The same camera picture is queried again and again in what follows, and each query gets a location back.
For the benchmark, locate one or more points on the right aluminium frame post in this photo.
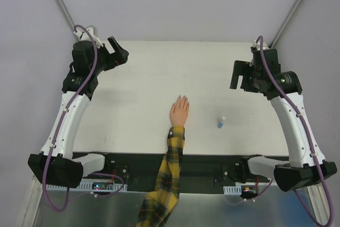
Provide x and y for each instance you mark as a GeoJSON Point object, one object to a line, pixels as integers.
{"type": "Point", "coordinates": [286, 22]}

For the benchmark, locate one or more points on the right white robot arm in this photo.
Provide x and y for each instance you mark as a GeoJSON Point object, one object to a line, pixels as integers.
{"type": "Point", "coordinates": [306, 163]}

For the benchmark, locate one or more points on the yellow plaid sleeve forearm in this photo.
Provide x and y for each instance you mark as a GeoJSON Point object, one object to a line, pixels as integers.
{"type": "Point", "coordinates": [158, 204]}

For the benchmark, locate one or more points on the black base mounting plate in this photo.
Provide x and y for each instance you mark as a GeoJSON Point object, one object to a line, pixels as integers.
{"type": "Point", "coordinates": [200, 174]}

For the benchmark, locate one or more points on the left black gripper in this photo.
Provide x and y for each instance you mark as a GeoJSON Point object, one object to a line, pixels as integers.
{"type": "Point", "coordinates": [110, 56]}

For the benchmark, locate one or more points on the mannequin hand with nails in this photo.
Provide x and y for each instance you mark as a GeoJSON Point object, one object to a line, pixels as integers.
{"type": "Point", "coordinates": [179, 112]}

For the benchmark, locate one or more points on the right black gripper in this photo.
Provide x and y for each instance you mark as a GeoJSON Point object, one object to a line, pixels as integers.
{"type": "Point", "coordinates": [244, 75]}

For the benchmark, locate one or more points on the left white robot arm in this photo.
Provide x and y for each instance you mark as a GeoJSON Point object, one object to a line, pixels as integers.
{"type": "Point", "coordinates": [55, 165]}

